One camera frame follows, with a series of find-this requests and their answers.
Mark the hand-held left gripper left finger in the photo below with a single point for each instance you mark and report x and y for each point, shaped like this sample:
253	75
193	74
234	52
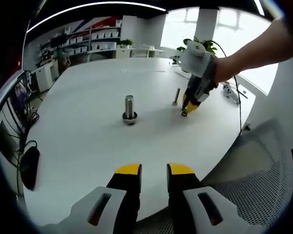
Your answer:
119	209

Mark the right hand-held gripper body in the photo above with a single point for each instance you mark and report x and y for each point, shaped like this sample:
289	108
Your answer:
195	61

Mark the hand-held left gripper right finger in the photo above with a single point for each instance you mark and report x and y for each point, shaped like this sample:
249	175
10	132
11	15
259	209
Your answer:
190	209

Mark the thin threaded steel stud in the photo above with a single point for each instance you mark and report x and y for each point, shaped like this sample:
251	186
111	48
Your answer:
177	95

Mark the thick threaded steel stud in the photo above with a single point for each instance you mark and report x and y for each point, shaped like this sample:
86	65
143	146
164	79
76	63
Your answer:
129	104

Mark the large black washer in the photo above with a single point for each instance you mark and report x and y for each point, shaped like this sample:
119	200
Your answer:
124	116

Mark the person's right hand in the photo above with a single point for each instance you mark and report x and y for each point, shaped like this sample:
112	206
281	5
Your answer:
224	69

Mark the small trailing plant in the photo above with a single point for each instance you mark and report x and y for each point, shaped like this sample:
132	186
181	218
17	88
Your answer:
175	59

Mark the large potted green plant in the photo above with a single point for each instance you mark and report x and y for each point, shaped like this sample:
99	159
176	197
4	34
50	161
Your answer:
212	48

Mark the white game controller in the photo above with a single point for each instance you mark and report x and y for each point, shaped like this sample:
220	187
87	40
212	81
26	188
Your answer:
230	92

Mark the small shelf-side green plant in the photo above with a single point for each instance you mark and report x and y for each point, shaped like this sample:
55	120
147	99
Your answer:
125	43

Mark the grey mesh office chair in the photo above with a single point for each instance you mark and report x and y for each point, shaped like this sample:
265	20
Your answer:
258	170

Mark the white workbench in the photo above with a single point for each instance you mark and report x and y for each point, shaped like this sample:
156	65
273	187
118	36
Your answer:
102	50

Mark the black oval object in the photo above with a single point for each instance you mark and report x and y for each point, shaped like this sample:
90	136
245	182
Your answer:
29	168

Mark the curved ceiling light strip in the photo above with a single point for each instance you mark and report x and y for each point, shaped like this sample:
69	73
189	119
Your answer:
107	3

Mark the white cabinet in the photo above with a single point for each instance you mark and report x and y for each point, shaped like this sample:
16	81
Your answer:
44	76

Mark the purple bag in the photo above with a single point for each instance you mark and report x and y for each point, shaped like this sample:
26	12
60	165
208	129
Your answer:
20	93

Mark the wall shelf with white bins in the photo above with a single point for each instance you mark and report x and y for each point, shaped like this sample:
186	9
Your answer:
100	35

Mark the black wall screen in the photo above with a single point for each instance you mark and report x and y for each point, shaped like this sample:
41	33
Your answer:
58	41

